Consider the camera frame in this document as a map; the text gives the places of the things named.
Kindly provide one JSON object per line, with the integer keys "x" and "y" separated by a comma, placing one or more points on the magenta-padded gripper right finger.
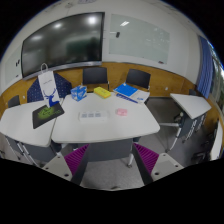
{"x": 146, "y": 160}

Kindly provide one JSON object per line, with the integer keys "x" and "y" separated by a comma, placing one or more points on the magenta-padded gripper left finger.
{"x": 77, "y": 160}

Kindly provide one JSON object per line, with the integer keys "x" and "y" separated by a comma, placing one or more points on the pink charger block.
{"x": 121, "y": 112}

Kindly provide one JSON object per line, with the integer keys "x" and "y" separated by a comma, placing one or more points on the black mouse pad green print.
{"x": 46, "y": 115}

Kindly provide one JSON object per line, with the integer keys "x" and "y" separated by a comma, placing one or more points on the white book blue edge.
{"x": 141, "y": 96}

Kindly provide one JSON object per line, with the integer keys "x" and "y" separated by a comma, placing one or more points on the blue tissue box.
{"x": 78, "y": 93}

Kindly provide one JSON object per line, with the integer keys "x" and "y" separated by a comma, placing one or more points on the white side table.
{"x": 190, "y": 105}

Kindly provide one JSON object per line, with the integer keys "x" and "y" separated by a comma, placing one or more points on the yellow box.
{"x": 102, "y": 92}

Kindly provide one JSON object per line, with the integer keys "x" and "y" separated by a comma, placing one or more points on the blue cover book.
{"x": 126, "y": 90}

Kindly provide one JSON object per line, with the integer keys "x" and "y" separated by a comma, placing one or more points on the blue patterned chair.
{"x": 65, "y": 85}

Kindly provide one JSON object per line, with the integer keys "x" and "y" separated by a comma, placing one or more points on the white paper bag blue deer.
{"x": 47, "y": 85}

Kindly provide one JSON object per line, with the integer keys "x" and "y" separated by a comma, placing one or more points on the black chair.
{"x": 13, "y": 101}
{"x": 95, "y": 75}
{"x": 138, "y": 78}

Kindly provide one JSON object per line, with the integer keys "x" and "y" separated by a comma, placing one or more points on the blue curtain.
{"x": 205, "y": 66}

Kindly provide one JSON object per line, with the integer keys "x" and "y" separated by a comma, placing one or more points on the narrow glass whiteboard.
{"x": 12, "y": 66}

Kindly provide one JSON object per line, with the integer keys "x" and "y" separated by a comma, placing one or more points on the large black display screen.
{"x": 63, "y": 41}

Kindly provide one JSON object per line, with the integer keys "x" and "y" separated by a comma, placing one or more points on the wide glass whiteboard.
{"x": 140, "y": 38}

